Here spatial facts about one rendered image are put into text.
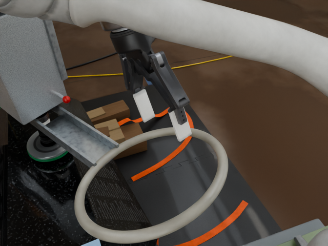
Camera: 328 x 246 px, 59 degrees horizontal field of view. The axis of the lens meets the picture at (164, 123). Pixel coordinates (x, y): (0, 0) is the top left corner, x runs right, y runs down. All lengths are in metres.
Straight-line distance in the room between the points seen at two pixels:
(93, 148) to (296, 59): 0.86
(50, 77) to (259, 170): 1.85
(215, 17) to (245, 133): 2.46
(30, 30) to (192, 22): 0.84
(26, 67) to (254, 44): 0.90
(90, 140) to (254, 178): 1.61
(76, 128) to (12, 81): 0.30
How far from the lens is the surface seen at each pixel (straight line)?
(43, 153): 1.47
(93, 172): 1.03
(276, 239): 1.33
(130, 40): 0.49
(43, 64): 1.19
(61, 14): 0.35
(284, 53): 0.44
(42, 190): 1.41
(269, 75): 3.61
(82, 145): 1.17
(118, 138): 2.34
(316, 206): 2.50
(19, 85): 1.17
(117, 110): 2.77
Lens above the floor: 1.94
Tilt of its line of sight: 44 degrees down
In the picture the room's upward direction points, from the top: straight up
